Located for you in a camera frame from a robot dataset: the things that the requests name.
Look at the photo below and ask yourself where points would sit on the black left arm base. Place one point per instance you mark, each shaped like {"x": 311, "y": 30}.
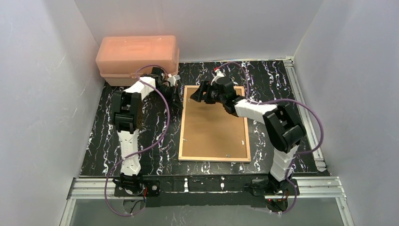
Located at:
{"x": 137, "y": 185}

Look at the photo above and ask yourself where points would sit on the light wooden picture frame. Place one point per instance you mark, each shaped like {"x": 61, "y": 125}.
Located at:
{"x": 215, "y": 124}

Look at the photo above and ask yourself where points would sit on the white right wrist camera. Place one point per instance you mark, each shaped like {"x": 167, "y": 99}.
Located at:
{"x": 217, "y": 75}

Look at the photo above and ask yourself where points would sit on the pink plastic storage box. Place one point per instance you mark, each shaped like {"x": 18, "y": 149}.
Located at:
{"x": 119, "y": 58}

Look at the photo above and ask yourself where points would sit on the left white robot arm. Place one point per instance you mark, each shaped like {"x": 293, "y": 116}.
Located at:
{"x": 127, "y": 113}

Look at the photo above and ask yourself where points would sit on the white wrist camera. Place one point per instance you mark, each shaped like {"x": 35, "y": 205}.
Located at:
{"x": 172, "y": 79}
{"x": 217, "y": 75}

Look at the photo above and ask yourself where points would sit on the aluminium front rail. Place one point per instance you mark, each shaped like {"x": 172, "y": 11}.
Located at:
{"x": 98, "y": 188}

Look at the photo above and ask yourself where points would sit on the aluminium rail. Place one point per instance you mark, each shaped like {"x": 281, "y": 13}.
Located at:
{"x": 98, "y": 188}
{"x": 306, "y": 116}

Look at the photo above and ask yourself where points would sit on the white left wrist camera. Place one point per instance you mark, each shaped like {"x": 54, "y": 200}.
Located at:
{"x": 172, "y": 79}

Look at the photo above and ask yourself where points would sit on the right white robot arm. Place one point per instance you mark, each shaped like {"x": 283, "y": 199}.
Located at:
{"x": 284, "y": 128}

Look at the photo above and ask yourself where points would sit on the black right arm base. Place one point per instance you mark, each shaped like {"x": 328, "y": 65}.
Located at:
{"x": 268, "y": 187}

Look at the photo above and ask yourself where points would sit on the brown cardboard backing board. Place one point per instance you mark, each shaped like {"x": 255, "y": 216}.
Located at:
{"x": 215, "y": 124}

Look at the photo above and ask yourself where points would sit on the aluminium right side rail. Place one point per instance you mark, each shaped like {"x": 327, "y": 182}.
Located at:
{"x": 306, "y": 116}

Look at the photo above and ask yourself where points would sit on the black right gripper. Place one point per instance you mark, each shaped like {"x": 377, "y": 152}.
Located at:
{"x": 206, "y": 93}

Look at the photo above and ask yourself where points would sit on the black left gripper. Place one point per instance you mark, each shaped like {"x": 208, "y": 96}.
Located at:
{"x": 171, "y": 92}

